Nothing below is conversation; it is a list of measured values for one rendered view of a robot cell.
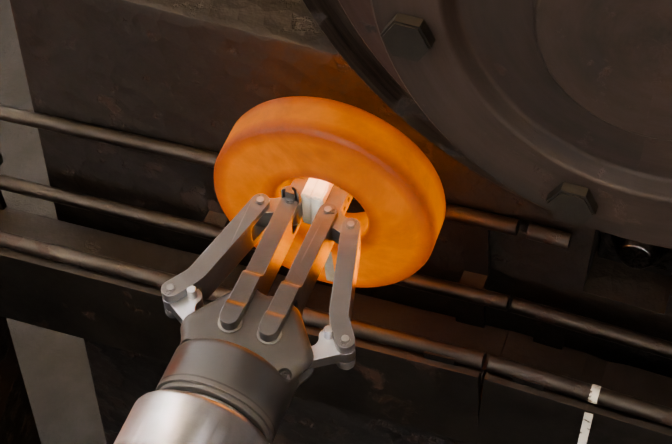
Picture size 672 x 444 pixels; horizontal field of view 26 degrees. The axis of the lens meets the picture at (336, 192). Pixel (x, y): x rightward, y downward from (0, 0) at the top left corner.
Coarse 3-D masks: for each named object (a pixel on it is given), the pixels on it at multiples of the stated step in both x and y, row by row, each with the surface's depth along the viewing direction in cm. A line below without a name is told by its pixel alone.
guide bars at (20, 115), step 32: (64, 128) 113; (96, 128) 112; (0, 160) 120; (192, 160) 110; (0, 192) 120; (32, 192) 117; (64, 192) 116; (160, 224) 113; (192, 224) 113; (224, 224) 113; (480, 224) 103; (512, 224) 102; (480, 256) 106; (416, 288) 107; (448, 288) 106; (480, 288) 106; (480, 320) 109; (544, 320) 105; (576, 320) 104
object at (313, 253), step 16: (320, 208) 93; (336, 208) 93; (320, 224) 92; (304, 240) 91; (320, 240) 91; (304, 256) 91; (320, 256) 92; (288, 272) 90; (304, 272) 90; (320, 272) 93; (288, 288) 89; (304, 288) 90; (272, 304) 88; (288, 304) 88; (304, 304) 91; (272, 320) 87; (272, 336) 86
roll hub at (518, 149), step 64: (384, 0) 68; (448, 0) 67; (512, 0) 66; (576, 0) 63; (640, 0) 62; (448, 64) 69; (512, 64) 69; (576, 64) 65; (640, 64) 64; (448, 128) 72; (512, 128) 71; (576, 128) 71; (640, 128) 67; (640, 192) 71
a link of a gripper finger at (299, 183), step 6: (294, 180) 95; (300, 180) 95; (306, 180) 95; (294, 186) 95; (300, 186) 95; (300, 192) 95; (270, 198) 94; (276, 198) 94; (300, 198) 94; (270, 204) 94; (276, 204) 94; (300, 204) 94; (270, 210) 94; (300, 210) 94; (264, 216) 94; (270, 216) 94; (294, 216) 94; (300, 216) 95; (258, 222) 94; (264, 222) 94; (294, 222) 94
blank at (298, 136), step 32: (256, 128) 93; (288, 128) 91; (320, 128) 91; (352, 128) 91; (384, 128) 92; (224, 160) 96; (256, 160) 94; (288, 160) 93; (320, 160) 92; (352, 160) 91; (384, 160) 91; (416, 160) 92; (224, 192) 98; (256, 192) 97; (352, 192) 94; (384, 192) 92; (416, 192) 92; (384, 224) 95; (416, 224) 94; (288, 256) 101; (384, 256) 98; (416, 256) 96
